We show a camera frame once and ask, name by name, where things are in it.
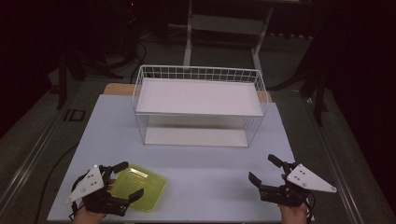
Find black floor cable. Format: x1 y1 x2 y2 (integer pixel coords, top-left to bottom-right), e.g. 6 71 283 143
33 142 80 224

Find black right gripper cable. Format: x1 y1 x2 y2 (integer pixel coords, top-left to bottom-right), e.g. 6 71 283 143
304 193 316 223

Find person's left hand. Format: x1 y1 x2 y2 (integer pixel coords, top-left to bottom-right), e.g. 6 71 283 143
72 177 117 224

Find black looped cable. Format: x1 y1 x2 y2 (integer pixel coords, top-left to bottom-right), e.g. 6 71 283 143
128 38 149 84

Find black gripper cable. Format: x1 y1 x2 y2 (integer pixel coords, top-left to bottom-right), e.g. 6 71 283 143
304 193 316 223
70 173 90 221

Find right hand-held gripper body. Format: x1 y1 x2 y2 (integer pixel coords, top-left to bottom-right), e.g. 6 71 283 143
259 162 338 208

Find person's right hand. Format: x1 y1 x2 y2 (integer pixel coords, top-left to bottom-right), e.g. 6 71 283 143
279 173 310 224

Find light blue table mat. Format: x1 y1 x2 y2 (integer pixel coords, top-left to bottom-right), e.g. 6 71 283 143
46 93 316 224

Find black metal stand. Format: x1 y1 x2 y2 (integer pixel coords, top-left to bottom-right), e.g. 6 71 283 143
267 29 332 127
55 50 124 110

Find black floor socket plate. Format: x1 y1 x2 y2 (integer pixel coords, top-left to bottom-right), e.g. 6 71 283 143
63 108 87 122

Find white wire shelf rack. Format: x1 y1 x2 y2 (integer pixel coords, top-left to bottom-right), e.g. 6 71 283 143
132 63 269 148

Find white metal desk frame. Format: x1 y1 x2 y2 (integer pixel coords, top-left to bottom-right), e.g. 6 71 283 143
167 0 313 76

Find metal floor rail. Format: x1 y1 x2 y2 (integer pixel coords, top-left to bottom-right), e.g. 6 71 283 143
305 98 366 224
0 105 69 213

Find green square plastic plate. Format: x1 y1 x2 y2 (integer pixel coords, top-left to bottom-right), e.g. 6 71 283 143
109 163 167 214

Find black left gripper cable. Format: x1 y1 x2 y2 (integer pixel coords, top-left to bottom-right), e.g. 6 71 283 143
70 173 90 221

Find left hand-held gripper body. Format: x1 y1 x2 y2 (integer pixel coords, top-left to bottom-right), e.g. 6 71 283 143
65 164 131 217

